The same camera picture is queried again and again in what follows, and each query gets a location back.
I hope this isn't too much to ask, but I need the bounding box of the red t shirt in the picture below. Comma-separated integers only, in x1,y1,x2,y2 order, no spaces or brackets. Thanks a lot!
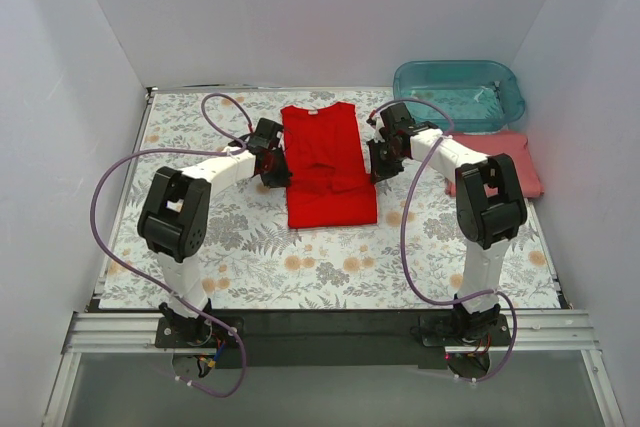
281,102,378,229

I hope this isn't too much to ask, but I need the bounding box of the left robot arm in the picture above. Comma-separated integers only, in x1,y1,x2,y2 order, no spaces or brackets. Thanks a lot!
137,118,292,347

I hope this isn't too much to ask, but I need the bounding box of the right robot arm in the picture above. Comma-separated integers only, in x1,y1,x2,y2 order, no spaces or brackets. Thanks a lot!
367,99,527,345

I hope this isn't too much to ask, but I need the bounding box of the teal plastic bin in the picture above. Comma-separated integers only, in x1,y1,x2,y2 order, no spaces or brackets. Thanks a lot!
392,60,526,133

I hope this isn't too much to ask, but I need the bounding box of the floral tablecloth mat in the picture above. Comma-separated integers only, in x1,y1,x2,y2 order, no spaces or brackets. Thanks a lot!
97,89,571,311

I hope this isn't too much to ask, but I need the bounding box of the folded pink t shirt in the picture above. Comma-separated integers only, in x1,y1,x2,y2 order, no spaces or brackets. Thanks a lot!
453,130,544,199

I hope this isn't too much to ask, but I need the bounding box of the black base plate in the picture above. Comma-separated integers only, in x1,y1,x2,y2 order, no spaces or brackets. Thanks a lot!
155,309,512,375

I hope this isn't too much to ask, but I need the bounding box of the aluminium frame rail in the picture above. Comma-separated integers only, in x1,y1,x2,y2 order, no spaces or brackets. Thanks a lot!
64,309,600,353

